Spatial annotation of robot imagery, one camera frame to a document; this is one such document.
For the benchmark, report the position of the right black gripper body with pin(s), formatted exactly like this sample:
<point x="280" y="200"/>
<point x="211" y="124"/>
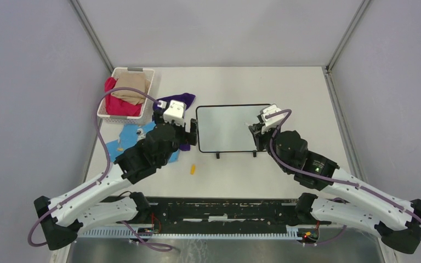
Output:
<point x="266" y="136"/>

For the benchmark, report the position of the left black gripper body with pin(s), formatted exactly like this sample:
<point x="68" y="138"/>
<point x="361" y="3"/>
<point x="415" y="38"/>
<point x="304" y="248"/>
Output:
<point x="181" y="136"/>

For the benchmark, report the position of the black framed whiteboard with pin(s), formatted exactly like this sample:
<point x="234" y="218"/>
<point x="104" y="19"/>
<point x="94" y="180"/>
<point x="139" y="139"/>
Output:
<point x="222" y="129"/>

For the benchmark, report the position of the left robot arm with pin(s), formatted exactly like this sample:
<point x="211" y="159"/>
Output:
<point x="63" y="218"/>

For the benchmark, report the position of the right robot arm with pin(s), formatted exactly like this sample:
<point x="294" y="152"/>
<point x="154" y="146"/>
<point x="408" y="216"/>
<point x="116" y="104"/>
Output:
<point x="396" y="222"/>

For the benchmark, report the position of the purple cloth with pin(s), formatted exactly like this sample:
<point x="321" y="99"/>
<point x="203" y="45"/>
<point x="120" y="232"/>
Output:
<point x="158" y="110"/>

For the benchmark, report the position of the blue patterned cloth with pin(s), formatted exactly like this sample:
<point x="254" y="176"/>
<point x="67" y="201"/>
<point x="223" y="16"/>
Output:
<point x="128" y="137"/>

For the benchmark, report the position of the white plastic basket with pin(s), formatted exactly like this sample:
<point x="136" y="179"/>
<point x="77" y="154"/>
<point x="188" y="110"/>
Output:
<point x="147" y="106"/>

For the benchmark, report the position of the beige cloth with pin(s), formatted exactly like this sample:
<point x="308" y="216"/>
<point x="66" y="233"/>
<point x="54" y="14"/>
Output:
<point x="132" y="80"/>

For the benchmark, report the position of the red cloth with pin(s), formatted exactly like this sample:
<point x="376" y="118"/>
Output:
<point x="119" y="107"/>

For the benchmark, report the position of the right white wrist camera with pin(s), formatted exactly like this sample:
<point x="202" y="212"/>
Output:
<point x="270" y="117"/>

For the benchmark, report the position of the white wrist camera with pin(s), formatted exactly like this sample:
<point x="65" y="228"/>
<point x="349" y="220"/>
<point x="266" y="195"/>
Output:
<point x="270" y="117"/>
<point x="175" y="112"/>

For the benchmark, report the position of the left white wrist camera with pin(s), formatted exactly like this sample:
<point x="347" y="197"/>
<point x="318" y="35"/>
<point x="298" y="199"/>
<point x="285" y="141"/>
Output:
<point x="175" y="112"/>

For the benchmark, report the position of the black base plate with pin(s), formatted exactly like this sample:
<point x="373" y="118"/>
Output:
<point x="209" y="216"/>

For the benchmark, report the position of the white slotted cable duct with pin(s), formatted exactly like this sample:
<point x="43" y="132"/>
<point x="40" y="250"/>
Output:
<point x="125" y="232"/>

